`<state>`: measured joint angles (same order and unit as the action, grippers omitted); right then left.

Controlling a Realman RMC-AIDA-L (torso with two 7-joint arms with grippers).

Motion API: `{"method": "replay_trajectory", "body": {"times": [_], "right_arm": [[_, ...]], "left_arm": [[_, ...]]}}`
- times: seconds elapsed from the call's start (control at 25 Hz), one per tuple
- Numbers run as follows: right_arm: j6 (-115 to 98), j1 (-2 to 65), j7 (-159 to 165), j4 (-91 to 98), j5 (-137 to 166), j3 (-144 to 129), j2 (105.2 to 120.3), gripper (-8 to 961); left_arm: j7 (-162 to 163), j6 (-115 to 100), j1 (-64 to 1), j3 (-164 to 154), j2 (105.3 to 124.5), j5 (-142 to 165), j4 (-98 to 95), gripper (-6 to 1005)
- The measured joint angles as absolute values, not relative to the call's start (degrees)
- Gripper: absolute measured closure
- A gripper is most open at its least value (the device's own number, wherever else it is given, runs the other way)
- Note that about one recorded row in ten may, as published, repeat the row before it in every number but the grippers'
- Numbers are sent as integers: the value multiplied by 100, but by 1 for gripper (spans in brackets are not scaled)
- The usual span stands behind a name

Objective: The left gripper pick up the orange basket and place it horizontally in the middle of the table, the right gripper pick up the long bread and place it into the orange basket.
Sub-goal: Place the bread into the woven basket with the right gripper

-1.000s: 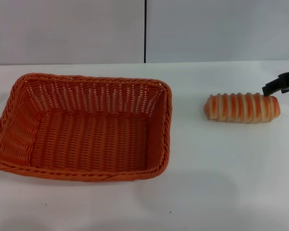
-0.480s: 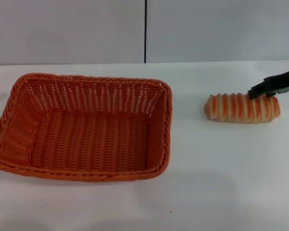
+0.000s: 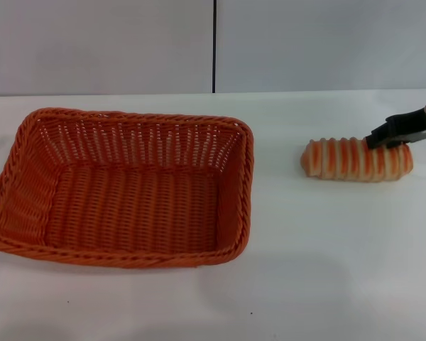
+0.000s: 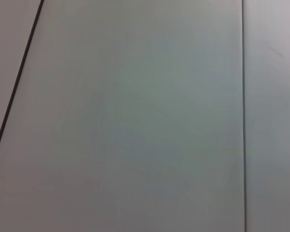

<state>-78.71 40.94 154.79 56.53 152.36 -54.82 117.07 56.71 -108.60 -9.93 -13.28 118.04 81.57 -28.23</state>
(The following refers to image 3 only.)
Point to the right gripper finger metal link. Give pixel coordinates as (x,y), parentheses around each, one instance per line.
(412,139)

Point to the striped orange and cream bread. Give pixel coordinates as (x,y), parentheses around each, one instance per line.
(341,160)

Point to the orange woven plastic basket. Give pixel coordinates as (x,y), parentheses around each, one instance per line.
(128,206)

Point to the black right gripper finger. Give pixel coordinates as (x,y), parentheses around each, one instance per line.
(401,126)

